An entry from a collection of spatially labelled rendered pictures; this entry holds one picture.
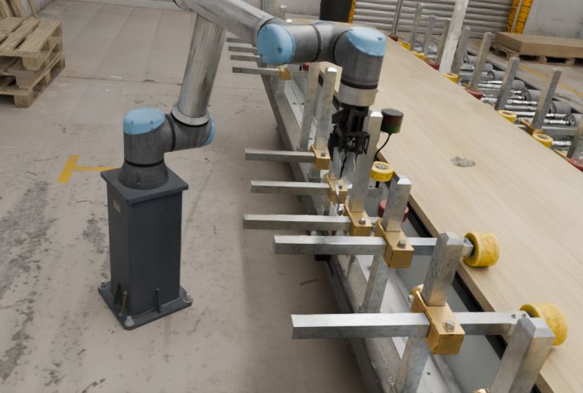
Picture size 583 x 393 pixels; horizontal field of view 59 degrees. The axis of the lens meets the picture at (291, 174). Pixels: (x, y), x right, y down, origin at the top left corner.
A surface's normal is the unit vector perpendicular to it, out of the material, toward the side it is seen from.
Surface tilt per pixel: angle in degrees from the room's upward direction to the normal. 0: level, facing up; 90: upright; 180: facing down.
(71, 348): 0
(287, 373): 0
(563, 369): 0
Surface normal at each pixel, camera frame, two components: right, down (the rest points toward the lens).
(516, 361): -0.98, -0.04
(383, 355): 0.12, -0.89
